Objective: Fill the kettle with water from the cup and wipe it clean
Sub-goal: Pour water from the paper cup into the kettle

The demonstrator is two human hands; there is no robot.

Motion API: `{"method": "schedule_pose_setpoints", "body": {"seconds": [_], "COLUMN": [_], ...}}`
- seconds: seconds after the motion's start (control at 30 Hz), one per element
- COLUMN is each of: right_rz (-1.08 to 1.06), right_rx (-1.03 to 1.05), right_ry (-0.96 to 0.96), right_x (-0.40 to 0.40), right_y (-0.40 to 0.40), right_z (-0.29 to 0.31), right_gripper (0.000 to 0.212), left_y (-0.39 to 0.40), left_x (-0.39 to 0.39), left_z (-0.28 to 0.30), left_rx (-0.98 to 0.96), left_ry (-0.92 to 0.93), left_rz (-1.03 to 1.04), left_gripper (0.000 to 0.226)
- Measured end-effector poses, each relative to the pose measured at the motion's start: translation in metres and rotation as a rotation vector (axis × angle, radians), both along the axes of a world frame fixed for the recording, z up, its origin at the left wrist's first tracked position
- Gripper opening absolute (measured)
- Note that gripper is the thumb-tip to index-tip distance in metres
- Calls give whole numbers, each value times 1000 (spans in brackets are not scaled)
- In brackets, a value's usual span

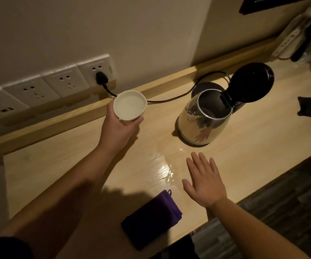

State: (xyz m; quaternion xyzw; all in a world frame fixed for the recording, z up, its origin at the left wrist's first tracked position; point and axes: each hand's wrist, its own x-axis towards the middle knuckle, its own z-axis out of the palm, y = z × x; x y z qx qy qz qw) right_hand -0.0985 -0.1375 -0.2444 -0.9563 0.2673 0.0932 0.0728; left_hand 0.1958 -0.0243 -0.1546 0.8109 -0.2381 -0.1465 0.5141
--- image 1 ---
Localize person's left hand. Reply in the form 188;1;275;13
97;98;144;157

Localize person's right hand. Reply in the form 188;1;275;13
182;151;227;209

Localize white paper cup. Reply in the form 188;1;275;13
113;90;148;126

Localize stainless steel electric kettle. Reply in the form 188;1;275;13
177;62;275;146

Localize purple cloth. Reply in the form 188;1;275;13
120;189;183;251

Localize person's left forearm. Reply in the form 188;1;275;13
0;145;129;259

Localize person's right forearm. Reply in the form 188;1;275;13
211;197;311;259

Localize black trousers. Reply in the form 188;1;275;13
150;234;199;259

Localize black left sleeve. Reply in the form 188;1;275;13
0;236;34;259

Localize white bottle with label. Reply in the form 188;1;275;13
271;8;311;59

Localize tall black slim object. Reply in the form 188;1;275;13
290;2;311;62

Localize black television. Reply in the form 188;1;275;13
239;0;311;15

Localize black power cable with plug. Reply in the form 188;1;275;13
96;71;231;104

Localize white wall power socket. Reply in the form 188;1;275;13
3;75;61;107
76;54;118;88
41;64;90;98

